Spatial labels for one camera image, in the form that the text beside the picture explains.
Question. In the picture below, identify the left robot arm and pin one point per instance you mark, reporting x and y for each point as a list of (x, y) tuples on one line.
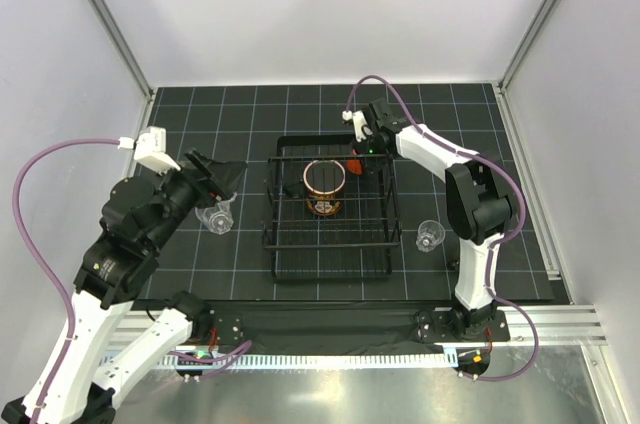
[(138, 220)]

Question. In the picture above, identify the left aluminium frame post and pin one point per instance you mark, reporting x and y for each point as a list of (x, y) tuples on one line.
[(114, 33)]

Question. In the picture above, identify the white slotted cable duct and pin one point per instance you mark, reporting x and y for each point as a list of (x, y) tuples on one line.
[(255, 362)]

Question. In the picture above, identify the small clear plastic cup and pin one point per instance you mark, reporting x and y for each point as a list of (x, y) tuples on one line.
[(229, 200)]

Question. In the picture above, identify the clear cup right side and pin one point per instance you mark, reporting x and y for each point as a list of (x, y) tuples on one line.
[(430, 234)]

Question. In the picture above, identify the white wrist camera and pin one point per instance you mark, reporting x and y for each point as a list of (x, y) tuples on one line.
[(149, 150), (359, 123)]

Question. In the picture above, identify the right aluminium frame post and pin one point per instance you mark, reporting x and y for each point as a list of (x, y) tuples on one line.
[(536, 26)]

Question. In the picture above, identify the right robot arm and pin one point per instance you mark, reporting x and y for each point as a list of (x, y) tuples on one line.
[(480, 203)]

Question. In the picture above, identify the black grid mat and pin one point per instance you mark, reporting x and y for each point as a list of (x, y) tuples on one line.
[(244, 123)]

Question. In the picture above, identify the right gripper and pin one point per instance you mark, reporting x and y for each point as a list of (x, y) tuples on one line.
[(359, 148)]

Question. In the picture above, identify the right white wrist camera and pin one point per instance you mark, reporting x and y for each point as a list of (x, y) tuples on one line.
[(359, 123)]

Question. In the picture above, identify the black red skull mug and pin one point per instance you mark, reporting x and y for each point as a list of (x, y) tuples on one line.
[(319, 186)]

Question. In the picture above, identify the aluminium frame post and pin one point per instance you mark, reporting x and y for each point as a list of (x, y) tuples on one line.
[(536, 26), (114, 33)]

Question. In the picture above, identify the black wire dish rack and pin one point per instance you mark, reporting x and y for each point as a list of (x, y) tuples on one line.
[(355, 244)]

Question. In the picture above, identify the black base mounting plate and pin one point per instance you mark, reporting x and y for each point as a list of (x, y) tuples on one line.
[(347, 328)]

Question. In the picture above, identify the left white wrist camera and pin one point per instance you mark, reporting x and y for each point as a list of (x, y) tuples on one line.
[(149, 150)]

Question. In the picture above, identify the small orange cup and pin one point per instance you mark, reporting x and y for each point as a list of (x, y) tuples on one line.
[(354, 166)]

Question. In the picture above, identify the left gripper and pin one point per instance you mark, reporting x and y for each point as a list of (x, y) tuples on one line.
[(223, 180)]

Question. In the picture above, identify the large clear plastic cup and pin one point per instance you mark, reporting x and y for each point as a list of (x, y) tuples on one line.
[(217, 219)]

